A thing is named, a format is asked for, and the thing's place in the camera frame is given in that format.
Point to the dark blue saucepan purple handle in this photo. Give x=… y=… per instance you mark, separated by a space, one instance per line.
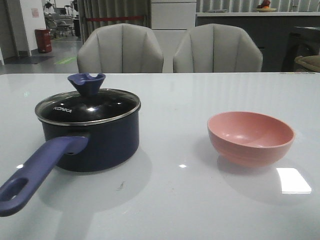
x=88 y=148

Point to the grey chair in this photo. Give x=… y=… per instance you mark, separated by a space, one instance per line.
x=217 y=48
x=121 y=48

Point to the right grey chair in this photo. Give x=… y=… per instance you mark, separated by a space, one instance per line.
x=217 y=48

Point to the red bin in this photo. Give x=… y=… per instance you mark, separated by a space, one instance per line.
x=43 y=40

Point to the beige sofa cushion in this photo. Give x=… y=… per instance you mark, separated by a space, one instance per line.
x=308 y=63

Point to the white cabinet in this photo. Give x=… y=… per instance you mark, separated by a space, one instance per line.
x=173 y=14

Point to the fruit plate on counter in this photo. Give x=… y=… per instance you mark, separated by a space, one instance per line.
x=265 y=7

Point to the glass lid blue knob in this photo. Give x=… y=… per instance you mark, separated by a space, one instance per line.
x=88 y=105

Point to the left grey chair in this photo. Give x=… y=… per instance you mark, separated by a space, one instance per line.
x=121 y=48

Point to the pink bowl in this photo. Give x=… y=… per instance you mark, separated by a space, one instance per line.
x=250 y=139

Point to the grey counter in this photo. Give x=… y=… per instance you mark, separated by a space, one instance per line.
x=270 y=31

